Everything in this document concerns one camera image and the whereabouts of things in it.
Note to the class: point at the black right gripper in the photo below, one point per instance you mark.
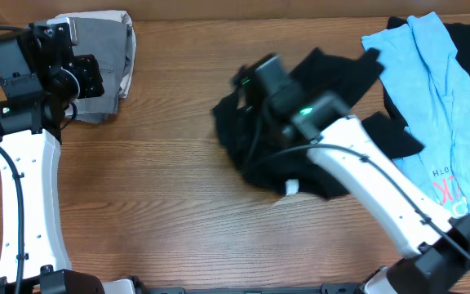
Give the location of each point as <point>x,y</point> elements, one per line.
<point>247,107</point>

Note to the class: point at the folded grey trousers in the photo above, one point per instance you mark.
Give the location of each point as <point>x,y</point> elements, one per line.
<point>98,109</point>

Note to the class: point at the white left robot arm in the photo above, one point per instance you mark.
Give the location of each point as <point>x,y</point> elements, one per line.
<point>40,79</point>

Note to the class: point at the light blue t-shirt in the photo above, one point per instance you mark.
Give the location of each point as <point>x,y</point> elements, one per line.
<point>429,88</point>

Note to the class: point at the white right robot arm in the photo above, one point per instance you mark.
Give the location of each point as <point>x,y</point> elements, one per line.
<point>295,132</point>

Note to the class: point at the black t-shirt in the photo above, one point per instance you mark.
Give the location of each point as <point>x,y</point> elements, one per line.
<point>242,129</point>

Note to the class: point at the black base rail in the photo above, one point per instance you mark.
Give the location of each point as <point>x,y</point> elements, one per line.
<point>255,290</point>

